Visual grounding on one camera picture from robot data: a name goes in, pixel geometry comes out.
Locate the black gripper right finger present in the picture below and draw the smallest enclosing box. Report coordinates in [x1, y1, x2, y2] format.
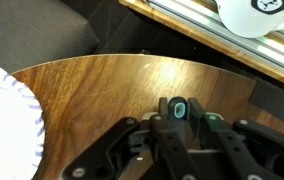
[186, 97, 284, 180]

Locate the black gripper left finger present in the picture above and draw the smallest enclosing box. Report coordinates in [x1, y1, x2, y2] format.
[61, 97, 201, 180]

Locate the black rectangular floor pad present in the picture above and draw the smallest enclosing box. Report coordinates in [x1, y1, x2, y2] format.
[248, 81, 284, 123]

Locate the wooden platform with aluminium rails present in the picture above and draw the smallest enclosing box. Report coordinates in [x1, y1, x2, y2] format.
[119, 0, 284, 92]

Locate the white purple-patterned round object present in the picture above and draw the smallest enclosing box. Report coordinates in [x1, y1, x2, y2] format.
[0, 63, 46, 180]

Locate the dark grey chair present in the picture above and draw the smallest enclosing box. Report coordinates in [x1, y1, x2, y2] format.
[0, 0, 100, 74]

